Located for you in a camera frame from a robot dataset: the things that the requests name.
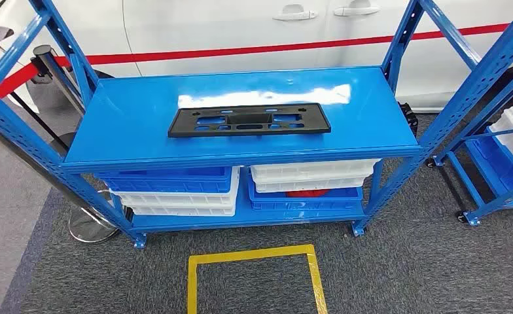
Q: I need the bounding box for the black plastic plate bracket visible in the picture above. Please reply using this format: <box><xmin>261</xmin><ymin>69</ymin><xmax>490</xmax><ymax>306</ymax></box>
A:
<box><xmin>168</xmin><ymin>103</ymin><xmax>332</xmax><ymax>139</ymax></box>

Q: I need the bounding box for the blue metal shelf rack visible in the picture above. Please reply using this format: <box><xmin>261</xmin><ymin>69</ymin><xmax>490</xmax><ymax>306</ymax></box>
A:
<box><xmin>0</xmin><ymin>0</ymin><xmax>513</xmax><ymax>249</ymax></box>

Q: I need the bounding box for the black ribbed plastic part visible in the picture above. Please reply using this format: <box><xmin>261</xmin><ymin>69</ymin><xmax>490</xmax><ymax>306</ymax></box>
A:
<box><xmin>396</xmin><ymin>101</ymin><xmax>419</xmax><ymax>138</ymax></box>

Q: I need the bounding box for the blue shelf rack with casters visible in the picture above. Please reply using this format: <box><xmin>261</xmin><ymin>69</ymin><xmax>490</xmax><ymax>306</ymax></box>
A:
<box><xmin>427</xmin><ymin>60</ymin><xmax>513</xmax><ymax>227</ymax></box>

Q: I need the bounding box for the red plastic object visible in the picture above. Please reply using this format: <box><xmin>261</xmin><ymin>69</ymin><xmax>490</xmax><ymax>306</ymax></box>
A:
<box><xmin>285</xmin><ymin>188</ymin><xmax>332</xmax><ymax>199</ymax></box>

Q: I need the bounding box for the blue plastic crate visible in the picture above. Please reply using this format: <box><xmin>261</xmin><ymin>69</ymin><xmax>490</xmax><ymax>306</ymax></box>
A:
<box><xmin>473</xmin><ymin>128</ymin><xmax>513</xmax><ymax>196</ymax></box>
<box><xmin>95</xmin><ymin>166</ymin><xmax>234</xmax><ymax>194</ymax></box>
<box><xmin>246</xmin><ymin>169</ymin><xmax>365</xmax><ymax>213</ymax></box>

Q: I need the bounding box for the red barrier belt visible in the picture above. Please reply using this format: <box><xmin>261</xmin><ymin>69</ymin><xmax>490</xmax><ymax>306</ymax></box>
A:
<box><xmin>0</xmin><ymin>22</ymin><xmax>512</xmax><ymax>99</ymax></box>

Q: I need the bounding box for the white car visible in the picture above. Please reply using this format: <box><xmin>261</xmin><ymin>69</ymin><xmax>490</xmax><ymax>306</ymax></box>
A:
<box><xmin>0</xmin><ymin>0</ymin><xmax>513</xmax><ymax>114</ymax></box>

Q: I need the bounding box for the thin black rod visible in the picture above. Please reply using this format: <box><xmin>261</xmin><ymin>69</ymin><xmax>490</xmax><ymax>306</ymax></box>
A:
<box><xmin>0</xmin><ymin>56</ymin><xmax>64</xmax><ymax>153</ymax></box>

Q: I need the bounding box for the chrome base stanchion post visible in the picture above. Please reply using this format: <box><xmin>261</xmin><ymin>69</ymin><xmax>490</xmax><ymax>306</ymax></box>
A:
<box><xmin>0</xmin><ymin>116</ymin><xmax>122</xmax><ymax>245</ymax></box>

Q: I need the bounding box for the black-topped stanchion post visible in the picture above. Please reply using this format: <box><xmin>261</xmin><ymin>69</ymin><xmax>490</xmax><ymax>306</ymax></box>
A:
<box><xmin>31</xmin><ymin>44</ymin><xmax>88</xmax><ymax>159</ymax></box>

